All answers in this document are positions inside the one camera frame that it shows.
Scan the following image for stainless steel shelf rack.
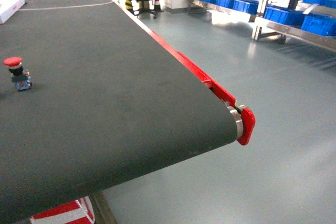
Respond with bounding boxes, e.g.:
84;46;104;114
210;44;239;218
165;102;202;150
185;0;335;50

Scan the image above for dark grey conveyor belt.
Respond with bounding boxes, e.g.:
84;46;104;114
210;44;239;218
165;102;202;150
1;0;237;223

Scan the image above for white cardboard box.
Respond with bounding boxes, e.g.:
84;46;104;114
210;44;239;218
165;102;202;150
0;0;25;25

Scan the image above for red metal conveyor frame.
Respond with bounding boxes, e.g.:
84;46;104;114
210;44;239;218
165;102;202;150
149;31;256;145

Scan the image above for red white striped traffic cone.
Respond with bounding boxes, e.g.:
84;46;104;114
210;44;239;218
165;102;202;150
29;196;96;224

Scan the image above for red emergency stop button part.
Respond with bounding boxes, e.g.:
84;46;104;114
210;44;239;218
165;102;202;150
3;57;32;91

